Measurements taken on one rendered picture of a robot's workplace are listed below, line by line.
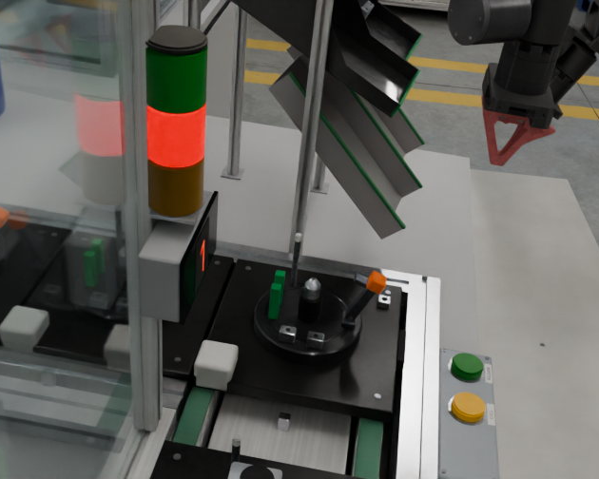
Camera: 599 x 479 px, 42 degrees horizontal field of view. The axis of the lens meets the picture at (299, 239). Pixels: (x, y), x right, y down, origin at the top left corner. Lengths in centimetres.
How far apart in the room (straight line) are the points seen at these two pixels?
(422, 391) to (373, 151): 42
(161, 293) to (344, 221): 77
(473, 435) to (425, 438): 6
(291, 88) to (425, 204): 51
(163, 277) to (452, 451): 41
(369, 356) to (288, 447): 15
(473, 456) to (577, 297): 52
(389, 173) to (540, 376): 39
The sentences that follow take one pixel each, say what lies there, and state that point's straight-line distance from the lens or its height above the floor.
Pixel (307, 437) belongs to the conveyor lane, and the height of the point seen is 92.
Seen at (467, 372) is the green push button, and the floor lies 97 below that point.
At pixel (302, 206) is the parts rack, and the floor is 103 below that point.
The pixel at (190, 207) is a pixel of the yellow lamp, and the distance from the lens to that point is 69.
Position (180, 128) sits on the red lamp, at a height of 135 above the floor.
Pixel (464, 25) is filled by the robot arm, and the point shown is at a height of 140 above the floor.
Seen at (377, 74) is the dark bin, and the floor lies 121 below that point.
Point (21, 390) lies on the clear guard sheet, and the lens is 54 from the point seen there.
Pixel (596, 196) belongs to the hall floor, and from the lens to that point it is 355.
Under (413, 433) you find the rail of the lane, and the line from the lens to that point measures 93.
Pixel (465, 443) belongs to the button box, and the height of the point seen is 96.
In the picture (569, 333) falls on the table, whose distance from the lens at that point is 131.
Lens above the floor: 165
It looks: 35 degrees down
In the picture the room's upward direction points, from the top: 7 degrees clockwise
